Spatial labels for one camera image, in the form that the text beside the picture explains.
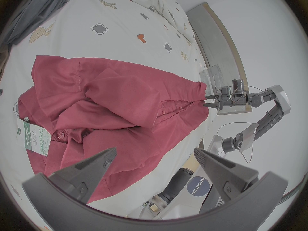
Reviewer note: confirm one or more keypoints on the red shirt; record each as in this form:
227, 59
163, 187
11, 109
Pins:
108, 100

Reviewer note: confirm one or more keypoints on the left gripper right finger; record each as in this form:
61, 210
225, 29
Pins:
226, 174

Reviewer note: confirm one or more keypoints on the bed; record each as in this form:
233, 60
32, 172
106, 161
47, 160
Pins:
120, 20

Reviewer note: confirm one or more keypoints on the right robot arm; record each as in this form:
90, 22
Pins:
274, 97

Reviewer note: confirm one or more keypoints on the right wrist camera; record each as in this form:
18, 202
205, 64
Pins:
225, 91

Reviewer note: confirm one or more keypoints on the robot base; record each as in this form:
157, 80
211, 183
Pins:
182, 210

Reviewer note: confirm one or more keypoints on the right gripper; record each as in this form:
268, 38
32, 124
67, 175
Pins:
232, 101

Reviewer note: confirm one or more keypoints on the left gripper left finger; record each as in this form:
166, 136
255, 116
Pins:
81, 174

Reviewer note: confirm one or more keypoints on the clear plastic box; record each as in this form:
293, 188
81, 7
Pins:
211, 78

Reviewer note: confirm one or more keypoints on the white printed quilt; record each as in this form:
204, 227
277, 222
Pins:
168, 8

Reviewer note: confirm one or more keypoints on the grey garment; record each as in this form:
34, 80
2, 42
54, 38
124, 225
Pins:
36, 11

